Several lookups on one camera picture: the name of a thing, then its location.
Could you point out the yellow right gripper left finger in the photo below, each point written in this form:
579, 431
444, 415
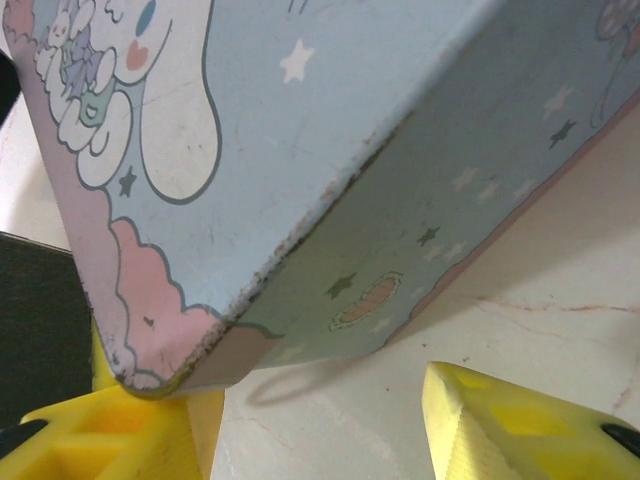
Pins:
125, 435

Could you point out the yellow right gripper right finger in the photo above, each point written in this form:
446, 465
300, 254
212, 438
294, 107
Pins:
520, 425

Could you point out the cartoon print tin box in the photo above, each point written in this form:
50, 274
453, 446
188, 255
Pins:
300, 150

